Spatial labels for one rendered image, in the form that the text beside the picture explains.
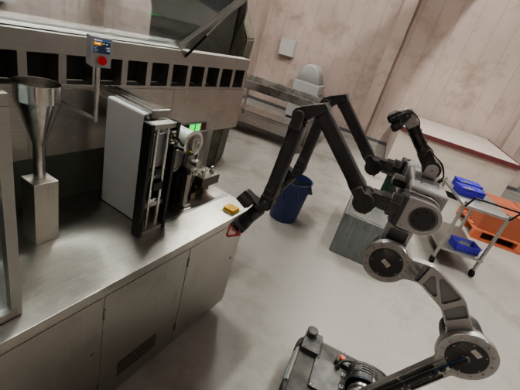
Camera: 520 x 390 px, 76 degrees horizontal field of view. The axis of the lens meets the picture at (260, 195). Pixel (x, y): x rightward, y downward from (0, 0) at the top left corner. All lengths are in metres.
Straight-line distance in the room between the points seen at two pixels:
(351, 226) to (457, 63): 6.75
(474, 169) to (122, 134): 6.42
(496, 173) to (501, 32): 3.71
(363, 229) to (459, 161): 3.90
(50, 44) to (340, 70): 8.56
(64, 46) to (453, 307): 1.93
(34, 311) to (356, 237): 2.92
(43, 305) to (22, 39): 0.95
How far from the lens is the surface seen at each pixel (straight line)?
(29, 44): 1.61
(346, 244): 3.66
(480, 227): 5.88
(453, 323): 1.75
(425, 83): 9.63
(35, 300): 1.38
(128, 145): 1.64
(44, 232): 1.59
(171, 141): 1.50
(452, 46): 9.67
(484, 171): 7.28
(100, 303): 1.50
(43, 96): 1.33
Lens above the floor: 1.87
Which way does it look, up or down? 25 degrees down
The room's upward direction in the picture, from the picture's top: 16 degrees clockwise
